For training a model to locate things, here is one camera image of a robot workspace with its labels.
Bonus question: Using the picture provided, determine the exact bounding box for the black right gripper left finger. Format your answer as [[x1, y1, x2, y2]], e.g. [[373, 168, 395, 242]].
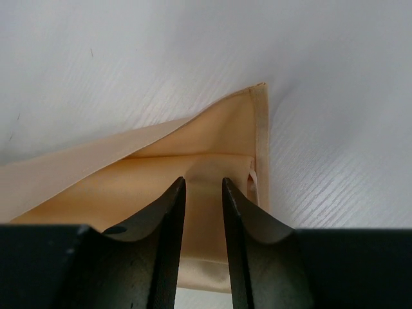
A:
[[1, 178, 186, 308]]

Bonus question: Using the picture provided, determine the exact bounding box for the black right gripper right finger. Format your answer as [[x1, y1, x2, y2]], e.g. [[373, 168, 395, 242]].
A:
[[222, 178, 411, 308]]

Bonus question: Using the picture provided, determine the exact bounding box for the peach satin napkin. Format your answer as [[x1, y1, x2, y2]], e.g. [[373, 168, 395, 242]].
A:
[[1, 83, 269, 293]]

